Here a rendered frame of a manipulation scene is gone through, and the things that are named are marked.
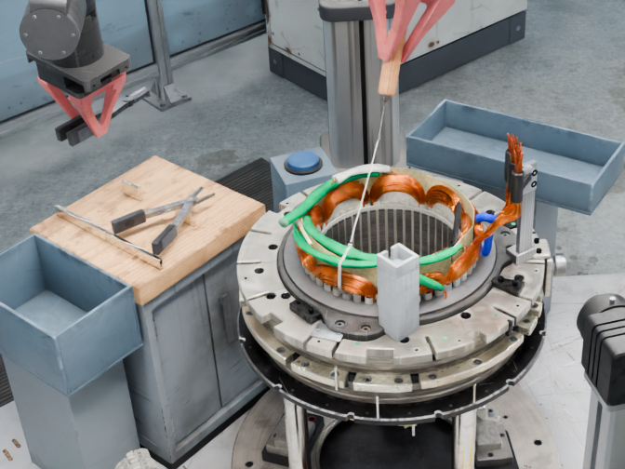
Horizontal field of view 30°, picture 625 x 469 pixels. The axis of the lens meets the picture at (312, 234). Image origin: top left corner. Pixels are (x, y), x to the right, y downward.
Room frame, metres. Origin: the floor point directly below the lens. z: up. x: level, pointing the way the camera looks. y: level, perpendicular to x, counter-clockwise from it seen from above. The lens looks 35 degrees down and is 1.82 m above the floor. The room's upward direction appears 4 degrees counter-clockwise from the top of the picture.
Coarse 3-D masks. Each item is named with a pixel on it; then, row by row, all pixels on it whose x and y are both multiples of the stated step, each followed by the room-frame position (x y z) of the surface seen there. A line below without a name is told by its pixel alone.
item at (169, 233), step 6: (168, 228) 1.06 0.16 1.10; (174, 228) 1.06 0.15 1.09; (162, 234) 1.04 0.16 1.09; (168, 234) 1.05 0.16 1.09; (174, 234) 1.06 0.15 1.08; (156, 240) 1.03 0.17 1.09; (162, 240) 1.04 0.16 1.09; (168, 240) 1.05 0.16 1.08; (156, 246) 1.03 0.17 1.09; (162, 246) 1.04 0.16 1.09; (156, 252) 1.03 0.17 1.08
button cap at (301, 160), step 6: (288, 156) 1.27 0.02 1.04; (294, 156) 1.27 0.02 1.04; (300, 156) 1.27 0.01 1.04; (306, 156) 1.27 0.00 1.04; (312, 156) 1.27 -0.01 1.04; (288, 162) 1.26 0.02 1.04; (294, 162) 1.26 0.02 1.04; (300, 162) 1.25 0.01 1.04; (306, 162) 1.25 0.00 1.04; (312, 162) 1.25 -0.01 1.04; (318, 162) 1.26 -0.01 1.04; (294, 168) 1.25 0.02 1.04; (300, 168) 1.25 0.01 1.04; (306, 168) 1.25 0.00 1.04
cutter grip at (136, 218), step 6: (138, 210) 1.10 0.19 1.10; (126, 216) 1.09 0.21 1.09; (132, 216) 1.09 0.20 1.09; (138, 216) 1.09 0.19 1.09; (144, 216) 1.09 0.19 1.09; (114, 222) 1.07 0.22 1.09; (120, 222) 1.08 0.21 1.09; (126, 222) 1.08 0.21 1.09; (132, 222) 1.08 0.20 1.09; (138, 222) 1.09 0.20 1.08; (114, 228) 1.07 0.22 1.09; (120, 228) 1.08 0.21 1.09; (126, 228) 1.08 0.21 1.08
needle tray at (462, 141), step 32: (416, 128) 1.28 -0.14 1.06; (448, 128) 1.34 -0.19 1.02; (480, 128) 1.32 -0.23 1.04; (512, 128) 1.30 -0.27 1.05; (544, 128) 1.27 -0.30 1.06; (416, 160) 1.26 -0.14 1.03; (448, 160) 1.23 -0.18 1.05; (480, 160) 1.21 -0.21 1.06; (544, 160) 1.25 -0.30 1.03; (576, 160) 1.25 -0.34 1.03; (608, 160) 1.18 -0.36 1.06; (544, 192) 1.16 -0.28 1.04; (576, 192) 1.14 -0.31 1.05; (544, 224) 1.21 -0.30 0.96
